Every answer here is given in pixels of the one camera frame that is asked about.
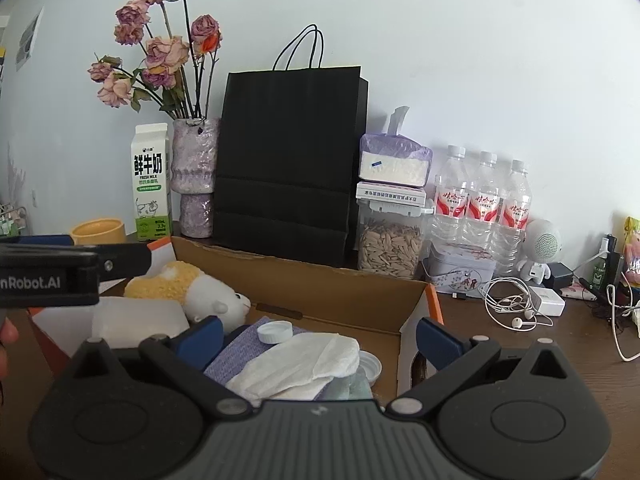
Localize white plastic container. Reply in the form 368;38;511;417
91;297;190;349

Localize purple cloth pouch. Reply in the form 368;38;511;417
203;314;312;386

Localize yellow white plush toy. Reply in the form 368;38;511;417
124;261;252;334

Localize white jar lid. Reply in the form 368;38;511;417
359;350;383;387

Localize white face mask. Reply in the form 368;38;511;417
226;332;360;403

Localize person left hand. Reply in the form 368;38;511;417
0;318;20;380

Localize yellow ceramic mug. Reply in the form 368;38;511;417
70;218;126;245

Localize white charger adapter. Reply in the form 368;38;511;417
529;287;565;318

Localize black charger adapter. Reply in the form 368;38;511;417
544;262;574;292

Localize white tin box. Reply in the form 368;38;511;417
423;242;496;298

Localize white milk carton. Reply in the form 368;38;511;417
130;122;172;242

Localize water bottle right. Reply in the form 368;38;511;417
490;159;533;278

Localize water bottle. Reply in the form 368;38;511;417
490;159;533;278
433;145;470;243
462;151;501;249

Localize water bottle middle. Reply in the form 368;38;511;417
462;151;501;249

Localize water bottle left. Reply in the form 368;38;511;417
433;145;470;243

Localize red cardboard box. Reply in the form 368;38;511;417
27;235;445;403

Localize purple textured vase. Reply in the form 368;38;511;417
170;119;219;238

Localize clear seed container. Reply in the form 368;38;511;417
358;200;430;280

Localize yellow snack bag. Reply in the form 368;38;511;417
624;217;640;288

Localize white flat box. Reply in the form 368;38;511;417
356;181;428;208

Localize dried pink flowers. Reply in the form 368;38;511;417
88;0;222;119

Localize purple tissue pack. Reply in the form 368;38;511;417
359;106;433;188

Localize black paper bag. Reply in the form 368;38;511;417
212;24;369;268

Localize white earphones cable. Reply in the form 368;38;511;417
482;277;557;332

